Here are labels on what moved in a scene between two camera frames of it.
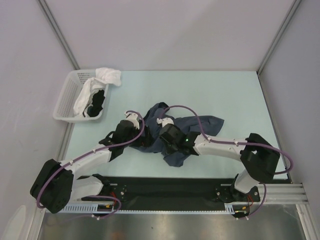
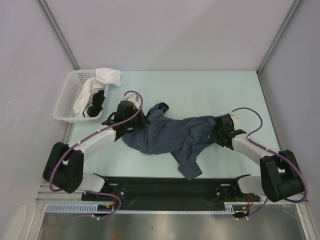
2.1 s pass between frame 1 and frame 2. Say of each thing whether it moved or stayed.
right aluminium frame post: stayed
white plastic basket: stayed
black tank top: stayed
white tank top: stayed
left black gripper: moved
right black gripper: moved
